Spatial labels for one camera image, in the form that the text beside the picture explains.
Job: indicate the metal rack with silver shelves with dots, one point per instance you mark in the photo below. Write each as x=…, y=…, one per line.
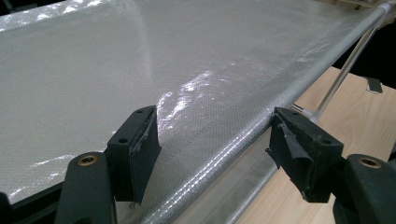
x=155, y=62

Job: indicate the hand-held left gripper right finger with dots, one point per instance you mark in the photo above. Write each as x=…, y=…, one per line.
x=311, y=168

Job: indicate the small dark clip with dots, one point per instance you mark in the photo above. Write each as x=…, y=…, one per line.
x=374, y=85

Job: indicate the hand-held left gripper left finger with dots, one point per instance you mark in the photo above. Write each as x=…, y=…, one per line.
x=137, y=161

